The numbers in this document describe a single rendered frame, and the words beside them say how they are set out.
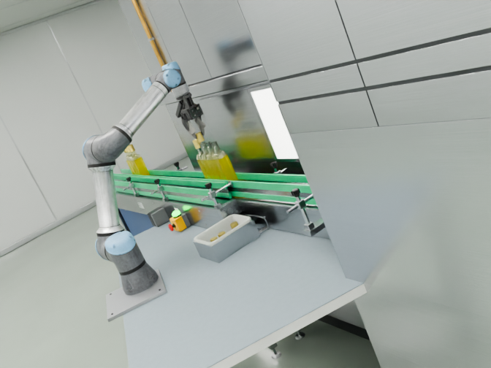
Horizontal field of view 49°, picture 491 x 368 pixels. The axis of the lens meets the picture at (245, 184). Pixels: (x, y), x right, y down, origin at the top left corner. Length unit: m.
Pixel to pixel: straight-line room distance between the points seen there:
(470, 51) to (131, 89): 7.74
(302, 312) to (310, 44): 0.77
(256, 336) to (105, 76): 7.17
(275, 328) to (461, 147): 0.77
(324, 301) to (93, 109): 7.04
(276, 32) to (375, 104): 0.33
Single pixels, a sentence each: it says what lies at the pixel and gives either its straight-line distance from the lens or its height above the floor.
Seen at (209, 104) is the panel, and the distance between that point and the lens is 2.59.
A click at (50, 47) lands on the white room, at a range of 8.36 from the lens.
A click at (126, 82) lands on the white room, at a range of 8.57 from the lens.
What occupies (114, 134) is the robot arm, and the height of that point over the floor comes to 1.37.
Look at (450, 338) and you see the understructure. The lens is 1.53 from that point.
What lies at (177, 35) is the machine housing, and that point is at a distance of 2.66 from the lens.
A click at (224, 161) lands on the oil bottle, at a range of 2.44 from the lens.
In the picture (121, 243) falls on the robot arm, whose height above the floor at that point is 0.98.
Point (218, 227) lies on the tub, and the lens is 2.33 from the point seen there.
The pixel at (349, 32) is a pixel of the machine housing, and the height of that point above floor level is 1.46.
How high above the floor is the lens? 1.56
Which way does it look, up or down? 15 degrees down
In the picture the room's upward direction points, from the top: 23 degrees counter-clockwise
